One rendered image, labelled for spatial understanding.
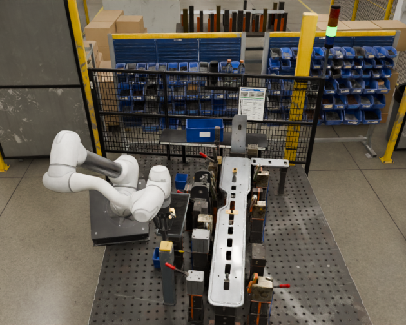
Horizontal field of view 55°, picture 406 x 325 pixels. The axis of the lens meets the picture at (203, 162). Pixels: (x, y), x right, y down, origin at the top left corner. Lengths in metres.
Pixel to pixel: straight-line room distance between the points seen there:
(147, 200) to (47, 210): 2.80
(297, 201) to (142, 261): 1.31
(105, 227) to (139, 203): 1.13
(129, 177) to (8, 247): 1.88
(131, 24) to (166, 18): 2.25
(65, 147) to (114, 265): 0.95
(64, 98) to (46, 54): 0.50
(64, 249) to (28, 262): 0.31
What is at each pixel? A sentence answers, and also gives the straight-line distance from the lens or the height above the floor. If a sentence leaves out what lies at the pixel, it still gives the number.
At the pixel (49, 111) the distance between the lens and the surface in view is 4.67.
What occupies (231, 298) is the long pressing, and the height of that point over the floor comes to 1.00.
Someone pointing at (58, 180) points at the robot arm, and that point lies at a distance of 2.10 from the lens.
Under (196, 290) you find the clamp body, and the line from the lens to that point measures 2.17.
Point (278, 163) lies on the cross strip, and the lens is 3.08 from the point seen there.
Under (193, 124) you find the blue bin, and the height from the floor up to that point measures 1.11.
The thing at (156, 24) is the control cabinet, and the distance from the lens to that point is 9.07.
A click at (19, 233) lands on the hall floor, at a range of 4.27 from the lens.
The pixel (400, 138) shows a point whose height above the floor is 0.31.
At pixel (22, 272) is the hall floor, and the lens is 3.87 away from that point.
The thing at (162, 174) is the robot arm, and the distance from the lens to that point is 1.80.
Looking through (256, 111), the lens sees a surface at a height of 1.23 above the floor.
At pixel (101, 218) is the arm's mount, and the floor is 0.86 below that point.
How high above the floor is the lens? 2.69
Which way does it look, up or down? 34 degrees down
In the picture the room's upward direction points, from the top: straight up
